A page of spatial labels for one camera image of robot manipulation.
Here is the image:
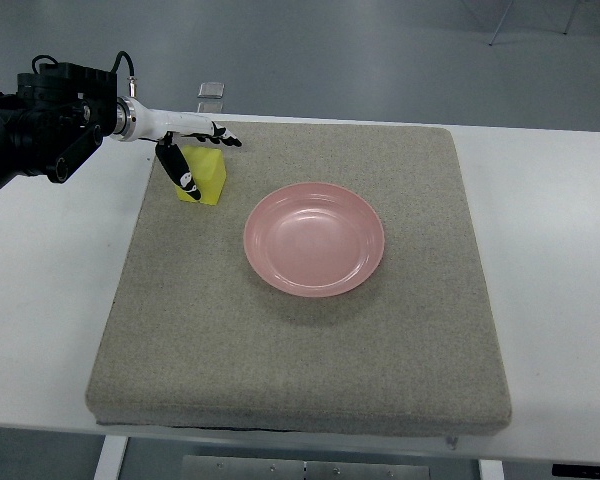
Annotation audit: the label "white table leg left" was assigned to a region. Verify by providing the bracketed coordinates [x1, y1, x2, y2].
[93, 435, 128, 480]

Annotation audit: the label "yellow foam block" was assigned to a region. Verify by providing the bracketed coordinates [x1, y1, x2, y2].
[181, 145, 226, 205]

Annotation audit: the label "white table leg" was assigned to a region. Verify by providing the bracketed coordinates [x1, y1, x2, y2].
[93, 435, 128, 480]
[478, 459, 505, 480]

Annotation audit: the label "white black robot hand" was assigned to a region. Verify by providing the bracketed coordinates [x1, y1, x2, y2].
[114, 97, 242, 201]

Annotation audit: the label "grey fabric cushion mat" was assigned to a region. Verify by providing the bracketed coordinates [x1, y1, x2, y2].
[86, 123, 512, 437]

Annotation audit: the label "white table leg right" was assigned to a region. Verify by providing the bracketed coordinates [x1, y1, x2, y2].
[478, 459, 505, 480]

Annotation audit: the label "grey metal base plate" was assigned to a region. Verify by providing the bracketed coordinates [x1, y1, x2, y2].
[180, 455, 431, 480]

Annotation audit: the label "floor socket plate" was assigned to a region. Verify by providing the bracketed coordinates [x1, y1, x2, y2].
[198, 82, 225, 99]

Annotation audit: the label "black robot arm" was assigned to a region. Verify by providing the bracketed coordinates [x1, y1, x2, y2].
[0, 51, 135, 190]

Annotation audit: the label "black device bottom right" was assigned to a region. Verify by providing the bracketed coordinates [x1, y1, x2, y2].
[551, 464, 600, 480]

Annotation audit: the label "pink plate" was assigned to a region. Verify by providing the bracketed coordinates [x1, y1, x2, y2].
[243, 182, 385, 298]

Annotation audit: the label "metal chair legs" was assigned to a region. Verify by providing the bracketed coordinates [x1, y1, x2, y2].
[487, 1, 600, 46]

